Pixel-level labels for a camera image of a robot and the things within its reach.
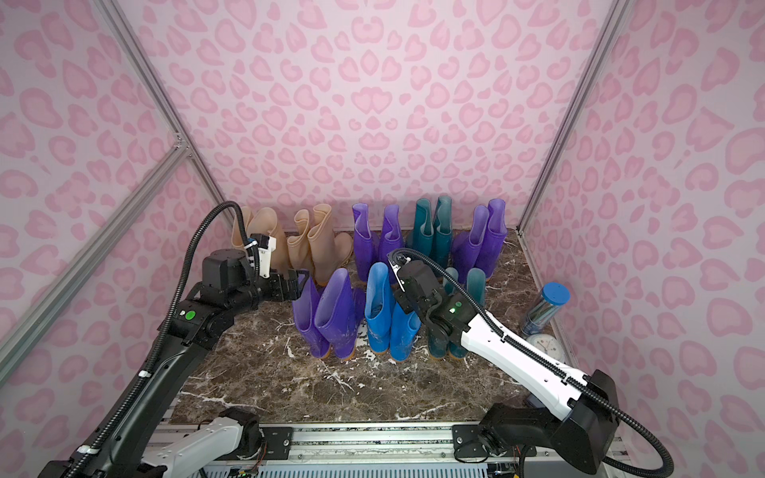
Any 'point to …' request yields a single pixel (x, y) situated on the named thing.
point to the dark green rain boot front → (442, 232)
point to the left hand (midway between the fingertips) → (294, 270)
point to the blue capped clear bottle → (553, 296)
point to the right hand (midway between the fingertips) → (408, 278)
